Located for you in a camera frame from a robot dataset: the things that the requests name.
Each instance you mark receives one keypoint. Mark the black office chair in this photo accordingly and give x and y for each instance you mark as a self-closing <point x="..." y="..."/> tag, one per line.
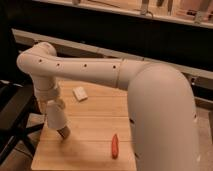
<point x="16" y="104"/>

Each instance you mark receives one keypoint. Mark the dark rectangular eraser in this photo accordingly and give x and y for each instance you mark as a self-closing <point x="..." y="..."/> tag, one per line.
<point x="64" y="132"/>

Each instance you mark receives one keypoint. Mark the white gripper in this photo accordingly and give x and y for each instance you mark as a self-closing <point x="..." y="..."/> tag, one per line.
<point x="44" y="96"/>

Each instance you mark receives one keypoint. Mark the white rectangular block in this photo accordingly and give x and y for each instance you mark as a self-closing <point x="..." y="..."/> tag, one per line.
<point x="80" y="93"/>

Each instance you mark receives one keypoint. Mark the orange carrot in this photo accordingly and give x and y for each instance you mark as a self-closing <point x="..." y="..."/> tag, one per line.
<point x="115" y="147"/>

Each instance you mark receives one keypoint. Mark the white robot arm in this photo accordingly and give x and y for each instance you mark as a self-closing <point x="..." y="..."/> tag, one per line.
<point x="161" y="104"/>

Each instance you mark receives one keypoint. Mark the white ceramic cup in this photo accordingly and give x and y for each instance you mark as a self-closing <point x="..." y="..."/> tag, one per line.
<point x="56" y="118"/>

